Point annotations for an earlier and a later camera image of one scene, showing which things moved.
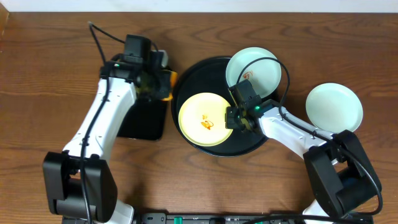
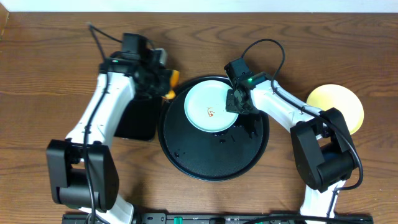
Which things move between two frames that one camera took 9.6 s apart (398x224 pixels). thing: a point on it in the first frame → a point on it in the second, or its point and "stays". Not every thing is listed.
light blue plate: [265, 74] → [205, 107]
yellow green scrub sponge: [169, 81] stays
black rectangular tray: [145, 120] stays
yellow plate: [202, 119] → [325, 97]
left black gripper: [162, 83] stays
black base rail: [251, 218] stays
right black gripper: [230, 123] → [230, 106]
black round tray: [209, 75] → [208, 155]
